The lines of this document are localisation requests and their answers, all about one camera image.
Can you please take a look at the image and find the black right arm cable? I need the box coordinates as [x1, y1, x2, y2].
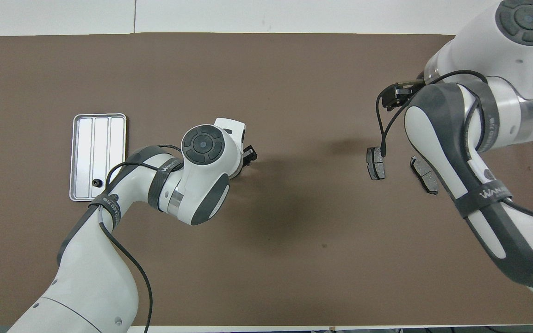
[376, 69, 533, 228]

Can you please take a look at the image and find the rectangular dark brake pad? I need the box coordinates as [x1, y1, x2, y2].
[366, 147, 386, 180]

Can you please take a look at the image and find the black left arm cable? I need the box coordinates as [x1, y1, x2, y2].
[94, 144, 185, 333]

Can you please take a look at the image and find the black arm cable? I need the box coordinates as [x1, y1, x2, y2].
[94, 144, 185, 333]
[376, 69, 533, 228]

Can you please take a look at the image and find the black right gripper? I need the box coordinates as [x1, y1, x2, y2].
[381, 79, 427, 112]

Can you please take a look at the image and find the brown table mat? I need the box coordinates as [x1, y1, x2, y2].
[0, 32, 533, 327]

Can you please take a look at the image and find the elongated dark brake pad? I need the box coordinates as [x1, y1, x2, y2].
[410, 156, 439, 195]

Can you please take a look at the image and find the silver metal tray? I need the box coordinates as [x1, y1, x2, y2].
[69, 113, 127, 202]

